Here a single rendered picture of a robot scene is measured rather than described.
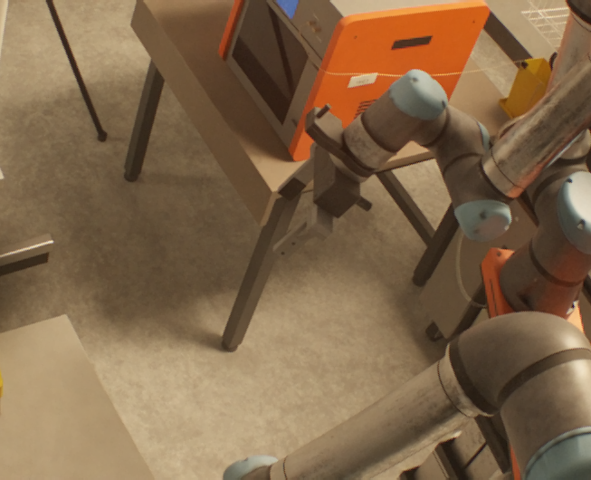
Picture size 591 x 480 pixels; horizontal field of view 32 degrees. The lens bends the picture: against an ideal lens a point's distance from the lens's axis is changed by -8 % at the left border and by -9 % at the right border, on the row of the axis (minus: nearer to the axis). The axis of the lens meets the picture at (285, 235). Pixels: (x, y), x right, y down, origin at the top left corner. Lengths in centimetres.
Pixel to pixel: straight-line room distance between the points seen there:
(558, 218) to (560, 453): 69
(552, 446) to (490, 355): 14
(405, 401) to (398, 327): 205
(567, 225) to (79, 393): 82
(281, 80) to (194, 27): 38
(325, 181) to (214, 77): 105
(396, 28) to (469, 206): 85
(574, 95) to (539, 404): 53
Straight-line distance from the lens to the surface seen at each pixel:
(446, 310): 301
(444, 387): 112
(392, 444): 115
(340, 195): 157
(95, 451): 172
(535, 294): 173
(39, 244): 181
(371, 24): 223
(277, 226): 257
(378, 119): 154
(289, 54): 239
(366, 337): 313
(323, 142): 156
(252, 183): 245
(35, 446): 171
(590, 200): 165
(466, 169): 154
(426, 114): 153
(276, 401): 293
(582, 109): 143
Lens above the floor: 241
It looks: 47 degrees down
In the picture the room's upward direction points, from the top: 22 degrees clockwise
